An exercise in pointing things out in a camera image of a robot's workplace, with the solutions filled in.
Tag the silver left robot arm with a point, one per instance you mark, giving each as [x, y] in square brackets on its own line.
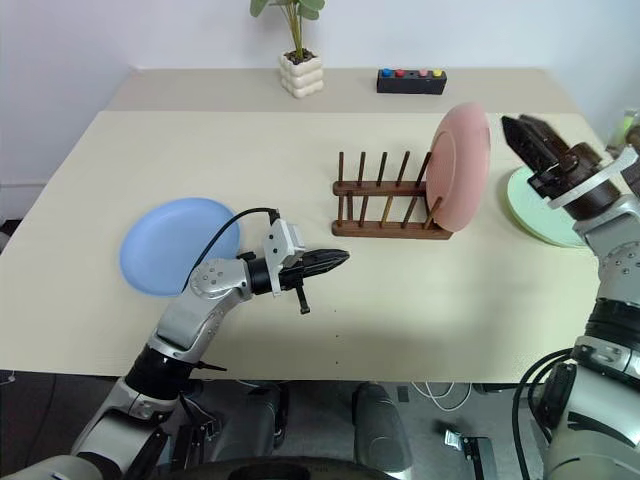
[215, 280]

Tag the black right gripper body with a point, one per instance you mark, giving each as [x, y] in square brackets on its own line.
[575, 167]

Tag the pink plate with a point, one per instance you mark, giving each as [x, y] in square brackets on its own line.
[460, 170]

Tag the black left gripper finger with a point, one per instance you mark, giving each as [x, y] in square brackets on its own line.
[327, 256]
[325, 271]

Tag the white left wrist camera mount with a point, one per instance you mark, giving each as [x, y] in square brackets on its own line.
[282, 240]

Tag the small dark rounded shape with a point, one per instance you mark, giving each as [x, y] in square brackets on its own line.
[267, 415]

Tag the pale green bottle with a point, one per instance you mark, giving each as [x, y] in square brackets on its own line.
[625, 125]

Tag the large dark rounded shape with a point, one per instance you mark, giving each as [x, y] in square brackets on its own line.
[382, 430]

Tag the black button box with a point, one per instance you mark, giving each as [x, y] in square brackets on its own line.
[410, 85]

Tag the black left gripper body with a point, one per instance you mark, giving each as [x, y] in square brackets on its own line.
[295, 275]

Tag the green plate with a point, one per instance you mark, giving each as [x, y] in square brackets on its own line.
[530, 215]

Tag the black metal bracket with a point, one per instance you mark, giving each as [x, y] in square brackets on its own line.
[470, 445]

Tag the green leafy plant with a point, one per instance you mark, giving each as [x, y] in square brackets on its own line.
[292, 10]

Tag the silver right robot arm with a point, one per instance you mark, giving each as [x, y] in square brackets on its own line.
[620, 265]

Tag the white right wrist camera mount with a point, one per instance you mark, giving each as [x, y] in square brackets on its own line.
[600, 180]

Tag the white bubbled plant pot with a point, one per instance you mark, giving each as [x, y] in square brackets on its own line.
[301, 77]

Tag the blue plate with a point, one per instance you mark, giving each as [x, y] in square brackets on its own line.
[170, 240]

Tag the wooden dish rack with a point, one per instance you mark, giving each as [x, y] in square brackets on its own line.
[380, 230]

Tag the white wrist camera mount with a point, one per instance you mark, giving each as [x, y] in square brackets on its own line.
[600, 180]
[282, 240]

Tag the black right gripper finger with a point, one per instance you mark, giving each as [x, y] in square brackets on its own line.
[547, 137]
[525, 147]

